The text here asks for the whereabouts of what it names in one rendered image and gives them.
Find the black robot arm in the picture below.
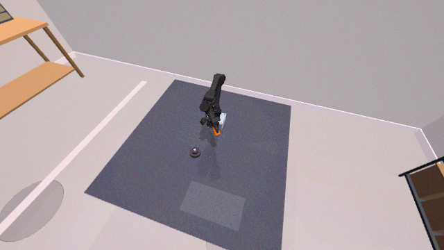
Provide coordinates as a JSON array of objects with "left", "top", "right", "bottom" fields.
[{"left": 199, "top": 74, "right": 225, "bottom": 125}]

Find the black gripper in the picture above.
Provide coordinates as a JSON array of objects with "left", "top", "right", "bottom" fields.
[{"left": 206, "top": 111, "right": 221, "bottom": 133}]

